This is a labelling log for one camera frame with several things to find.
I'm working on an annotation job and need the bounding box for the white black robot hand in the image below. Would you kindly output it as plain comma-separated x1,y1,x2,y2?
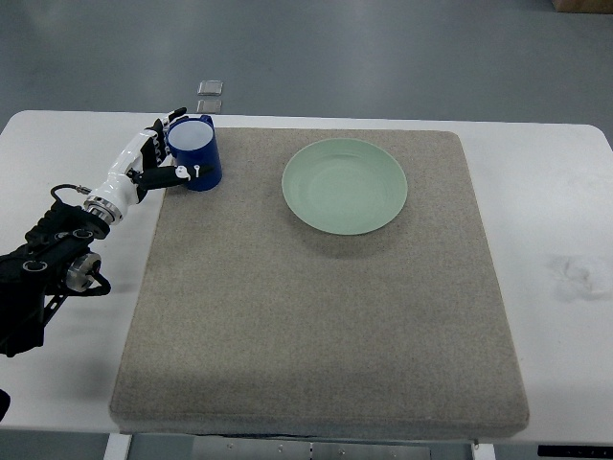
84,107,192,225

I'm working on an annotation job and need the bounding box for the blue cup white inside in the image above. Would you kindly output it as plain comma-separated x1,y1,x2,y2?
167,115,222,192

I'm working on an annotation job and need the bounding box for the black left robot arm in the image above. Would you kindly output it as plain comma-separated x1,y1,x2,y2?
1,184,111,357

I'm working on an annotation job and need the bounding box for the lower floor socket plate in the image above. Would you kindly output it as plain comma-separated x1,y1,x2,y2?
196,99,222,114

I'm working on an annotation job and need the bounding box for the floor socket plate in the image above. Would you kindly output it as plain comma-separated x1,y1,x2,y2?
196,99,222,114
197,80,223,96

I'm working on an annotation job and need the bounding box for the upper floor socket plate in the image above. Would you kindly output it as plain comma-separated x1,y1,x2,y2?
197,80,223,96

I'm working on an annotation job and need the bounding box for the light green plate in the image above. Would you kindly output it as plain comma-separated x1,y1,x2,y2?
282,138,408,236

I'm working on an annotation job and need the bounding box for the grey felt mat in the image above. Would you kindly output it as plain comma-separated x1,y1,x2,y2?
109,127,530,440

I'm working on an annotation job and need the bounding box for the cardboard box corner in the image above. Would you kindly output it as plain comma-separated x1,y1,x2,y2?
552,0,613,14

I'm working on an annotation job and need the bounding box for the metal table frame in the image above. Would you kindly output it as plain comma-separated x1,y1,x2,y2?
102,433,497,459

